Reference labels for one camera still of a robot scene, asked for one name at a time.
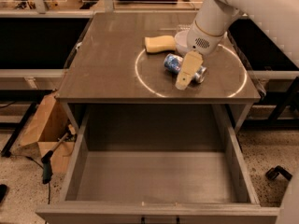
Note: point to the black chair caster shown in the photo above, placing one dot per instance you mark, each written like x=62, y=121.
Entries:
x=274, y=172

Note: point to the cardboard box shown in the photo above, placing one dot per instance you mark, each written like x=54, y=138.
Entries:
x=45, y=129

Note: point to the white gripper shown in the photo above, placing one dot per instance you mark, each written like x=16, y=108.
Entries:
x=202, y=40

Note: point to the black handled tool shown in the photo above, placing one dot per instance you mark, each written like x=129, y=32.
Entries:
x=46, y=160

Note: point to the open grey top drawer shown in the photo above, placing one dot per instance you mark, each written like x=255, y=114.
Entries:
x=157, y=164

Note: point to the yellow sponge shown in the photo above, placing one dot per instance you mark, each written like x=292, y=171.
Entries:
x=160, y=43

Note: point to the blue silver redbull can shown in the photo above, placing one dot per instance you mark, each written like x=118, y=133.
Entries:
x=173, y=63

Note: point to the clear plastic bottle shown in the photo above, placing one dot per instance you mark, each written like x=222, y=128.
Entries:
x=183, y=27

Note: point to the white bowl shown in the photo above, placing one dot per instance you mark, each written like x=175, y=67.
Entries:
x=181, y=42

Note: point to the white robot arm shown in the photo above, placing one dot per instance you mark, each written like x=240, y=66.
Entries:
x=278, y=19

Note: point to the grey cabinet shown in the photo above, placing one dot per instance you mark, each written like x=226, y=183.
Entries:
x=127, y=88

